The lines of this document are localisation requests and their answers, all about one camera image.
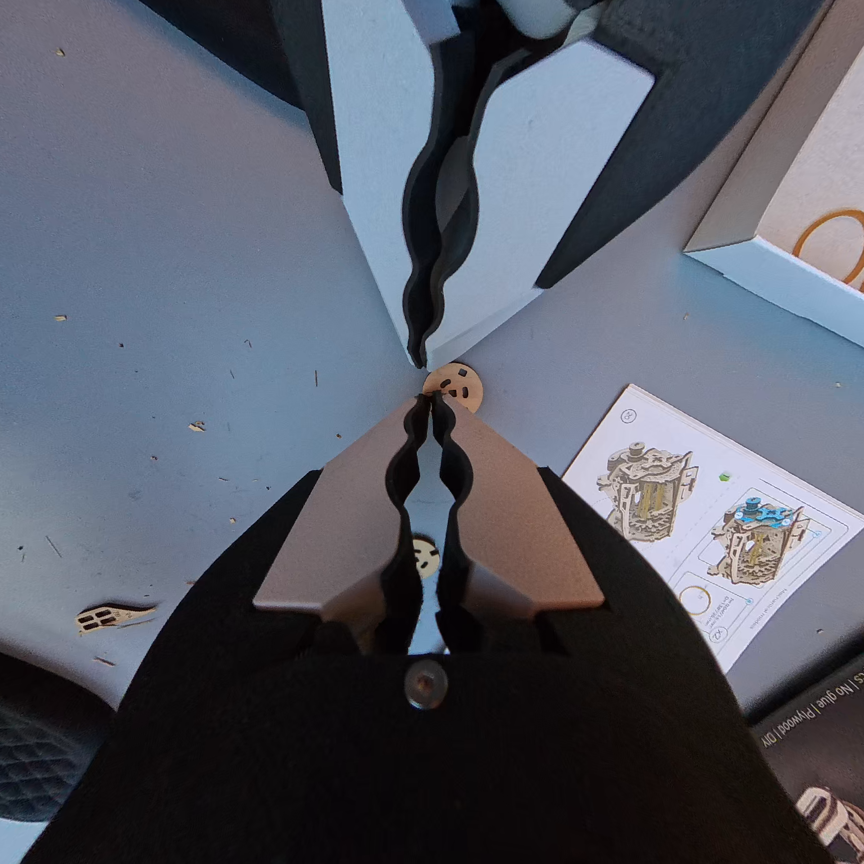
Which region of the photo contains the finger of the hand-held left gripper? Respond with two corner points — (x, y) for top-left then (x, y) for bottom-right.
(323, 0), (446, 371)
(420, 37), (657, 371)

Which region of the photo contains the group of tan rubber bands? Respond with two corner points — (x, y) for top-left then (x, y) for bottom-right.
(793, 209), (864, 293)

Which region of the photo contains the black textured wrist rest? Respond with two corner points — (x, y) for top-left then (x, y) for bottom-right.
(138, 0), (305, 110)

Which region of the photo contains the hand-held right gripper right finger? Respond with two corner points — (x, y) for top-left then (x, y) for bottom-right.
(432, 391), (606, 654)

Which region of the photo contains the black model kit box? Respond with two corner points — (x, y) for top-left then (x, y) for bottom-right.
(749, 651), (864, 864)

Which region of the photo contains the slotted wooden offcut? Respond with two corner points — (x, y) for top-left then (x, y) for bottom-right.
(74, 603), (158, 636)

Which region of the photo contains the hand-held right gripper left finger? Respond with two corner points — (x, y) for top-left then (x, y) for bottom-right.
(253, 396), (431, 654)

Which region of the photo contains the printed instruction booklet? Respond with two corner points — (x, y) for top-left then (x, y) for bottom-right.
(562, 383), (864, 676)

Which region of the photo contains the black mesh chair seat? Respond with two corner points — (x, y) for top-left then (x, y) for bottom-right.
(0, 651), (117, 824)

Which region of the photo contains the white cardboard tray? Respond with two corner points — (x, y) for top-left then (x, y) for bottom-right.
(683, 0), (864, 352)

